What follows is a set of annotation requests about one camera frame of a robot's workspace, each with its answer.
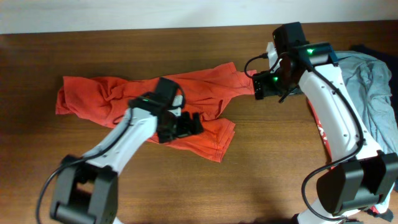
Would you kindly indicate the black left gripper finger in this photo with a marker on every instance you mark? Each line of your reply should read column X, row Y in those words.
column 197, row 125
column 186, row 124

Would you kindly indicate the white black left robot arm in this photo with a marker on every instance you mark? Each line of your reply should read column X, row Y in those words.
column 86, row 188

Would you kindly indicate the red printed t-shirt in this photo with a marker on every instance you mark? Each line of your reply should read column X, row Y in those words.
column 322, row 133

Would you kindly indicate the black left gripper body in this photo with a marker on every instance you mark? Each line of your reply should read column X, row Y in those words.
column 173, row 129

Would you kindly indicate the orange red t-shirt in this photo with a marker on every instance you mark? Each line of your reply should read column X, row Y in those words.
column 103, row 100

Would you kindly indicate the dark navy garment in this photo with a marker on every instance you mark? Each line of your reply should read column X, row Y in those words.
column 391, row 62

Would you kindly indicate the grey t-shirt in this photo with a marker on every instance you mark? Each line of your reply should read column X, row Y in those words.
column 367, row 81

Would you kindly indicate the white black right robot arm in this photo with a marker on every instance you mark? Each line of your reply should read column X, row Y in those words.
column 360, row 175

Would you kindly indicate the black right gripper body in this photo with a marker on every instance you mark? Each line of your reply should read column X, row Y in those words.
column 270, row 83

